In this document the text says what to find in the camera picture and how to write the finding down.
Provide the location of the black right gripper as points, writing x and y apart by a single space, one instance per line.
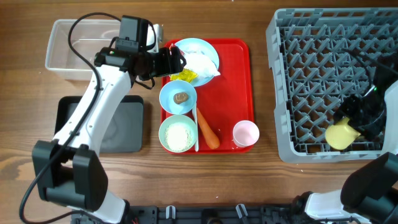
370 130

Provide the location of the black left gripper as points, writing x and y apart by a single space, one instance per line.
170 62

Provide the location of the yellow sauce packet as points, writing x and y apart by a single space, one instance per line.
185 75

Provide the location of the white tissue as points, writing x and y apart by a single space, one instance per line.
200 64

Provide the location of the light blue plate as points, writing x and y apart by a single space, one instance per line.
203 47

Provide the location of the light blue bowl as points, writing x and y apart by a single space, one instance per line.
167 93

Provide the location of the brown shiitake mushroom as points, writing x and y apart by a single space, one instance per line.
180 98

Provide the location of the yellow plastic cup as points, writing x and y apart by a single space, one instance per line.
340 135

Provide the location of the mint green rice bowl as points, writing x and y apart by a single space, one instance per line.
176 119

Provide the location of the white rice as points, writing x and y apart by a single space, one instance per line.
178 137

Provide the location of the pink plastic cup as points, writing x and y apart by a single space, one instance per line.
245 133

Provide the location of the red snack wrapper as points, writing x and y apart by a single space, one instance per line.
172 47

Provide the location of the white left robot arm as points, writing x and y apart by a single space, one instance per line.
68 171

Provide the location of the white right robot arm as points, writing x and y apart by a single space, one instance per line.
368 194

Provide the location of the grey dishwasher rack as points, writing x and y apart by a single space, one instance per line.
308 52

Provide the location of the black waste tray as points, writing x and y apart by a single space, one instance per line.
125 131

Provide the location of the white plastic spoon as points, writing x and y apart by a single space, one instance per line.
195 118

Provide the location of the red serving tray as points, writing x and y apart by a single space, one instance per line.
227 99

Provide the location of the orange carrot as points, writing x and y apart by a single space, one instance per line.
210 137

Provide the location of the clear plastic storage bin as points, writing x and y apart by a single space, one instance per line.
88 37

